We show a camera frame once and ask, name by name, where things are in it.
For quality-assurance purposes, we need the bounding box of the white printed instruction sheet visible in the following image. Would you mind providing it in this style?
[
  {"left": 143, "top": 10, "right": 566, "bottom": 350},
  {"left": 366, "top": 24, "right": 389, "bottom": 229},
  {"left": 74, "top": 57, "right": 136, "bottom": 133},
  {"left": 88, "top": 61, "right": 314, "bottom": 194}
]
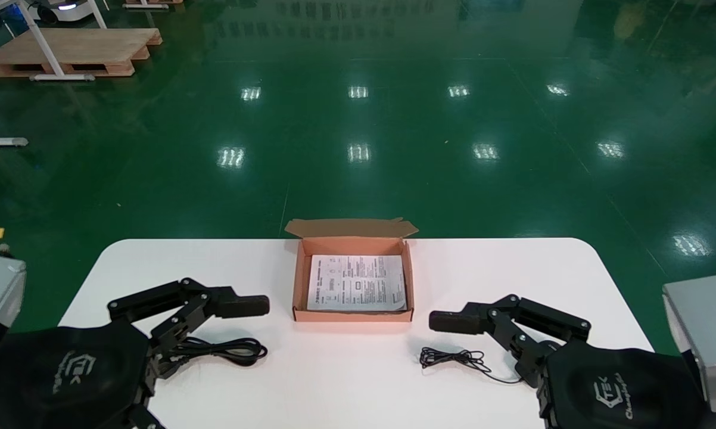
[{"left": 307, "top": 254, "right": 407, "bottom": 312}]

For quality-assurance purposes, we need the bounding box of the black wired computer mouse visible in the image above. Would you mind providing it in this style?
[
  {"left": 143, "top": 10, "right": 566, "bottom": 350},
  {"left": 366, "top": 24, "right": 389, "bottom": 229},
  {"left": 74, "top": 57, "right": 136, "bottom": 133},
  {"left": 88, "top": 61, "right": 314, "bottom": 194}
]
[{"left": 419, "top": 347, "right": 524, "bottom": 386}]

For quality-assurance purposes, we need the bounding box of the black power cable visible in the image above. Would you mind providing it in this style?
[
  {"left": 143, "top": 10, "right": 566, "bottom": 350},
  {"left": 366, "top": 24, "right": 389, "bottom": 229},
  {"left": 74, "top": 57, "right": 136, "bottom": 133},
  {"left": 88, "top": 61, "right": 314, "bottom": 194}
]
[{"left": 166, "top": 337, "right": 269, "bottom": 368}]

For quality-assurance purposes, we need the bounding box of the small wooden pallet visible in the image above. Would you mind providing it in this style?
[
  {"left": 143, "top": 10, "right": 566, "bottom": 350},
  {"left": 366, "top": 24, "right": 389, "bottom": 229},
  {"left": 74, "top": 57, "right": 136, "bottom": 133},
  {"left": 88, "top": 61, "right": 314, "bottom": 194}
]
[{"left": 122, "top": 0, "right": 184, "bottom": 10}]

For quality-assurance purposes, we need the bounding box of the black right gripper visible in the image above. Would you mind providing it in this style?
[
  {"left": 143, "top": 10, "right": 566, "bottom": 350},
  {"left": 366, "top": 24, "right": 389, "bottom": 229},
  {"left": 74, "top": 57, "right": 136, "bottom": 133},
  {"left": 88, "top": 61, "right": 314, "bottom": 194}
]
[{"left": 537, "top": 343, "right": 716, "bottom": 429}]

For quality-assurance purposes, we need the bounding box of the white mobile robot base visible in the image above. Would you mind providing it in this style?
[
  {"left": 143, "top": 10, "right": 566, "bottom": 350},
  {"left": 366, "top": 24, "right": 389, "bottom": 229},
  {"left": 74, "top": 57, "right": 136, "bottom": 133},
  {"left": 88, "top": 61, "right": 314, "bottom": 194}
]
[{"left": 27, "top": 0, "right": 101, "bottom": 24}]

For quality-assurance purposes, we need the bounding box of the large wooden pallet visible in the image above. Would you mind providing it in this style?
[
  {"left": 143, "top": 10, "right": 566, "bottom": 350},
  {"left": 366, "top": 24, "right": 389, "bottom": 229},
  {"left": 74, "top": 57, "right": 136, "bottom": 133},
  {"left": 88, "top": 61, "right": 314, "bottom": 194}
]
[{"left": 0, "top": 27, "right": 164, "bottom": 79}]

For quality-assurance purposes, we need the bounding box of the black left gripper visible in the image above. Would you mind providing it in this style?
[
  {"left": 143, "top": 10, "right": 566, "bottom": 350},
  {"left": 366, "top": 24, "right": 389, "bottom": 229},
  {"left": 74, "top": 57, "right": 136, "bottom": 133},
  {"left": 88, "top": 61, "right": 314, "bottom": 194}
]
[{"left": 0, "top": 322, "right": 167, "bottom": 429}]

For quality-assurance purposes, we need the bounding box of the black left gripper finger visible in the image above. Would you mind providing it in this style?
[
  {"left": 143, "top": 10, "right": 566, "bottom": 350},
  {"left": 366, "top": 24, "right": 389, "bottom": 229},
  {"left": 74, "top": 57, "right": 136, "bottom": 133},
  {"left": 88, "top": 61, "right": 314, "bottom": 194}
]
[{"left": 107, "top": 278, "right": 270, "bottom": 380}]

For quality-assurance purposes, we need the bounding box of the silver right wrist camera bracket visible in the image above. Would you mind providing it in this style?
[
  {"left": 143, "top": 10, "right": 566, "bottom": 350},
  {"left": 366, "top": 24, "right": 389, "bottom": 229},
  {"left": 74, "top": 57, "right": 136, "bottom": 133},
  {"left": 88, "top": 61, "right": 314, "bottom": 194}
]
[{"left": 662, "top": 275, "right": 716, "bottom": 414}]

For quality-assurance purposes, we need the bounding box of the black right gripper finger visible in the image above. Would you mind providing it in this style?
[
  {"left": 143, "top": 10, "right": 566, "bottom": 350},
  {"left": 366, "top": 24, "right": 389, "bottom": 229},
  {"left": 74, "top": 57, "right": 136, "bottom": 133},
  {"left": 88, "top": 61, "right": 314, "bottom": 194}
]
[{"left": 428, "top": 294, "right": 592, "bottom": 389}]

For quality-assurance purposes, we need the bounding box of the orange cardboard storage box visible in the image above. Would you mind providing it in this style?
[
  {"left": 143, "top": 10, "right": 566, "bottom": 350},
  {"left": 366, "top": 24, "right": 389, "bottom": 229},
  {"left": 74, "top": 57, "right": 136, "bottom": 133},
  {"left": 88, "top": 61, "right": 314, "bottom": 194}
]
[{"left": 284, "top": 217, "right": 420, "bottom": 324}]

